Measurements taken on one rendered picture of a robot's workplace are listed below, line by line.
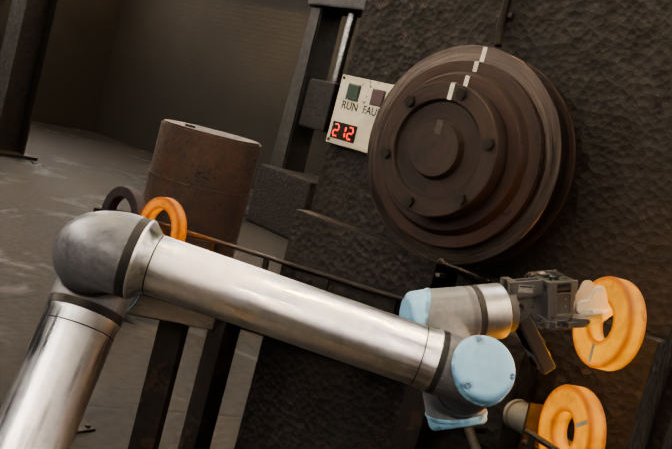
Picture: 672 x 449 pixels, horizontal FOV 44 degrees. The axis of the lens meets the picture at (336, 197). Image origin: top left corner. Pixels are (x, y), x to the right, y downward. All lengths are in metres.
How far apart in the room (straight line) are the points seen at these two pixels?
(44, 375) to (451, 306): 0.60
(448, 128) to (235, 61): 9.59
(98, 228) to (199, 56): 10.62
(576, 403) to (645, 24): 0.79
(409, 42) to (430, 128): 0.43
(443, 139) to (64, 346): 0.85
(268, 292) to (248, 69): 9.92
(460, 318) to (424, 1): 1.01
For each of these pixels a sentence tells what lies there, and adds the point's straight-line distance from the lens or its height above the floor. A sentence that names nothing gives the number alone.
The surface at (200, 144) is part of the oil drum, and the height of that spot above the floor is 0.81.
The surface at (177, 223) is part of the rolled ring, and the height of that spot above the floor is 0.73.
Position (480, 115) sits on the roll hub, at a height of 1.20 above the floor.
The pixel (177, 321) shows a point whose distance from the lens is 1.88.
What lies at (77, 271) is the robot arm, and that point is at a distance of 1.18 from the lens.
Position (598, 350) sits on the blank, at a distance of 1.47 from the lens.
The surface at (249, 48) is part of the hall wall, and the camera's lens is 11.07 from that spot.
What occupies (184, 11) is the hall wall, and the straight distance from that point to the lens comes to 12.19.
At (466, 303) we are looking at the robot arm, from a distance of 1.31.
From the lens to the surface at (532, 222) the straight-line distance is 1.69.
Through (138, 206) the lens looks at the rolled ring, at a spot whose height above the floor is 0.73.
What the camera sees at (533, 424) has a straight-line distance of 1.58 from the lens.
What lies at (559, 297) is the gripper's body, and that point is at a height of 0.93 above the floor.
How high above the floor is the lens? 1.12
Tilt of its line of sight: 5 degrees down
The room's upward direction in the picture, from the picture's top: 15 degrees clockwise
